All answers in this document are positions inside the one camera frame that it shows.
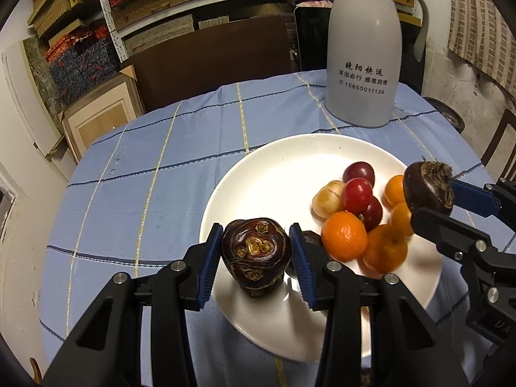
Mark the dark chestnut with tuft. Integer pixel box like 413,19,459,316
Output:
402,160,455,216

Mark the dark red apple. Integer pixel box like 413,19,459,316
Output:
360,197,383,232

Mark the dark chestnut carved gold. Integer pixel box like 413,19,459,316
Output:
221,218,292,298

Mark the small red tomato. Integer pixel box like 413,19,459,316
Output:
342,177,373,214

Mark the large orange tangerine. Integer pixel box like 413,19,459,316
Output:
321,212,367,263

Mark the tan beige fruit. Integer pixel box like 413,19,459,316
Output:
311,180,345,219

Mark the orange tangerine on plate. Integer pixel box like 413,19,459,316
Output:
389,202,414,237

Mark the small orange kumquat back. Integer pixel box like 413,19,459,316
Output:
383,175,405,209

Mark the dark wooden chair right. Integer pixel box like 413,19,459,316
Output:
479,107,516,182

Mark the blue checked tablecloth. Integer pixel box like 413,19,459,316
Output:
39,70,492,386

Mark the dark red plum on plate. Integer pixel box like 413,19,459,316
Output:
342,162,375,187

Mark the white oval plate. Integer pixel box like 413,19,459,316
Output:
198,133,444,363

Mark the striped beige curtain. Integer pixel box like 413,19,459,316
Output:
448,0,515,95

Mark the beige framed cabinet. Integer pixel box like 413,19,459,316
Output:
61,73,144,163

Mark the white thermos jug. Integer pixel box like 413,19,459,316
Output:
325,0,430,128

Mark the brown wooden chair back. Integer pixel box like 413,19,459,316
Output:
122,17,291,112

